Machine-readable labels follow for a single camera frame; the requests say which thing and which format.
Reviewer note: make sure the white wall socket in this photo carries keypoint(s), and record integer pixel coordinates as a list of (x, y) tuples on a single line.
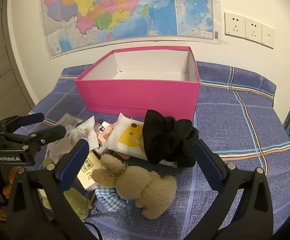
[(234, 25), (253, 30)]

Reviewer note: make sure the colourful wall map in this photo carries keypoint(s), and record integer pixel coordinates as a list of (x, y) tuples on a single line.
[(109, 10)]

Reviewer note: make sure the blue plaid blanket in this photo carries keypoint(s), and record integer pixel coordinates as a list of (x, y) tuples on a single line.
[(235, 130)]

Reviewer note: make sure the beige plush bear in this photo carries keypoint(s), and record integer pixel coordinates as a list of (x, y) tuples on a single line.
[(135, 187)]

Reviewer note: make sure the white and yellow wipes pack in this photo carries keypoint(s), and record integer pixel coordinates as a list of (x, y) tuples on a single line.
[(127, 135)]

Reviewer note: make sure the white plastic packet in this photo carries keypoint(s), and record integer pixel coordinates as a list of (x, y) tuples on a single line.
[(69, 122), (62, 147)]

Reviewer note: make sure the green plush toy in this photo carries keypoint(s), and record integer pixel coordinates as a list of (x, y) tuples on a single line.
[(77, 202)]

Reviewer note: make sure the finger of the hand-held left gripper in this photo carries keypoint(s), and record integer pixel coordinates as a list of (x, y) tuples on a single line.
[(32, 119), (52, 133)]

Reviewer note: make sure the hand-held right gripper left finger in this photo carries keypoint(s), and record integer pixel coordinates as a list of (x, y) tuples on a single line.
[(74, 162)]

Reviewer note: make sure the pink cardboard box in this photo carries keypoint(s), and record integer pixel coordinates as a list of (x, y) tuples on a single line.
[(135, 95)]

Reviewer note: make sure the blue gingham scrunchie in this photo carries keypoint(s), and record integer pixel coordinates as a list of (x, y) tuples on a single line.
[(107, 200)]

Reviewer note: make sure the yellow tissue pack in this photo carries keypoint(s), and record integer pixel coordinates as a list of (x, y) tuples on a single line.
[(89, 170)]

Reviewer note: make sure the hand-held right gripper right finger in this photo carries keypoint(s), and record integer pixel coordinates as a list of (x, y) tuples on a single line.
[(206, 165)]

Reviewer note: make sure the person's left hand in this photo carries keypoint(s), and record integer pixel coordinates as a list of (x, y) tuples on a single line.
[(11, 182)]

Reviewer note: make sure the black scrunchie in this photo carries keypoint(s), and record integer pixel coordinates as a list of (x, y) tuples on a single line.
[(165, 140)]

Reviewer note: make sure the pink packet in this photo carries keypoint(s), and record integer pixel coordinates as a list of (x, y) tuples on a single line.
[(104, 135)]

